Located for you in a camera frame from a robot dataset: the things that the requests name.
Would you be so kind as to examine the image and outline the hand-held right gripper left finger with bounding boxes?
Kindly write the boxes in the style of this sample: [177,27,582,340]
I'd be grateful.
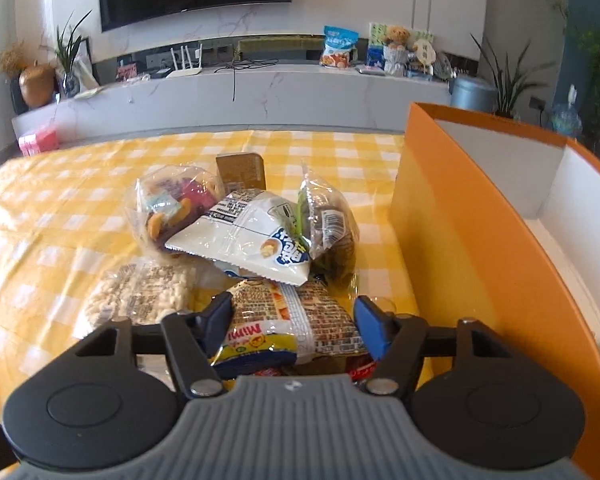
[75,291,235,399]

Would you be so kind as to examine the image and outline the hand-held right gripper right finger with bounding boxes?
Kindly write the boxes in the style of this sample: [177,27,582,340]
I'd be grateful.
[353,295,513,395]

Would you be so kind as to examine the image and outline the patterned yellow blue snack packet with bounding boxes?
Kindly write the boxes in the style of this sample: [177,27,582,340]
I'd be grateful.
[207,279,368,381]

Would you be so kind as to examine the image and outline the orange cardboard box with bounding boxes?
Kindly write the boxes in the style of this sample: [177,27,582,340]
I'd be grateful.
[389,102,600,480]

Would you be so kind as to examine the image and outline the red snack packet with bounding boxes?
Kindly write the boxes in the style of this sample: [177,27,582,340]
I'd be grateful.
[252,357,383,383]

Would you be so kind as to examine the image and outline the white snack bag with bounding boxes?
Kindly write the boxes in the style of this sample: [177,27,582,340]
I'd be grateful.
[164,190,313,286]

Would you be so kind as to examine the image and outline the clear bag of white nuts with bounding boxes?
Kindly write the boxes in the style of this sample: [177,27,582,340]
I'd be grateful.
[77,260,197,341]

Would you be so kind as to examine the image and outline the clear green-label dark snack bag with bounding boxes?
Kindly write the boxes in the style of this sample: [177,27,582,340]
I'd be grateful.
[297,162,361,292]

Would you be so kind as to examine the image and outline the clear bag of colourful candies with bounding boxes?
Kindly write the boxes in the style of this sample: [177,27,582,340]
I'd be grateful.
[124,164,226,259]

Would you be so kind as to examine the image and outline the brown snack packet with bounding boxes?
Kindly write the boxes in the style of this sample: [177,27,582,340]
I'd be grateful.
[216,152,267,196]

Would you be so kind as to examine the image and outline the yellow checkered tablecloth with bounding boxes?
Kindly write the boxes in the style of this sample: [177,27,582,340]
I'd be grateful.
[0,130,431,480]

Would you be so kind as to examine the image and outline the white router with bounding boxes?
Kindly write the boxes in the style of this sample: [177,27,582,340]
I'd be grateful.
[166,44,204,79]

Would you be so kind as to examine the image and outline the grey bin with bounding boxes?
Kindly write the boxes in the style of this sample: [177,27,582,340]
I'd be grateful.
[450,74,497,114]

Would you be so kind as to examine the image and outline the pink box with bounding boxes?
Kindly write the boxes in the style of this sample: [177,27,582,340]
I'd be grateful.
[18,127,61,157]

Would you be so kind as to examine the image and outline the round sign card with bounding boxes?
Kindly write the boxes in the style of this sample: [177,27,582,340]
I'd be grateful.
[412,39,437,70]

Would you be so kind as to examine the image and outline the green long-leaf potted plant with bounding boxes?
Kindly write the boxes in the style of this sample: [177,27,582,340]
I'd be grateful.
[470,32,557,119]

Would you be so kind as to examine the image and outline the blue snack bag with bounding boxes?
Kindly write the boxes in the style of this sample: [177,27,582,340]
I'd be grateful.
[321,25,360,69]

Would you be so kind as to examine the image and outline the teddy bear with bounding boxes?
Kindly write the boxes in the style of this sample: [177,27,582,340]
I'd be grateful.
[382,25,412,77]

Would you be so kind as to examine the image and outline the clear water bottle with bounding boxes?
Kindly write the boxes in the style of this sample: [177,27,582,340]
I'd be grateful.
[550,85,584,139]

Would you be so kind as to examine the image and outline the green patterned card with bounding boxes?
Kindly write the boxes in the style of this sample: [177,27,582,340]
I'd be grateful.
[369,22,396,47]

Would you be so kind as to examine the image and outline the brown round vase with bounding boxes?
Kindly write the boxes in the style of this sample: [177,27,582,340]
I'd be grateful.
[19,64,56,109]

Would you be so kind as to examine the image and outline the green plant in glass vase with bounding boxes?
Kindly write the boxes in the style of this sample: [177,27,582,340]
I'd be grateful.
[54,10,94,99]

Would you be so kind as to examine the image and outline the dried plant bunch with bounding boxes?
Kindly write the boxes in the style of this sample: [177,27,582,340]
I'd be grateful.
[0,42,29,80]

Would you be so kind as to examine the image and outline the black cable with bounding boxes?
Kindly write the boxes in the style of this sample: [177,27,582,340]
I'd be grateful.
[215,57,281,102]

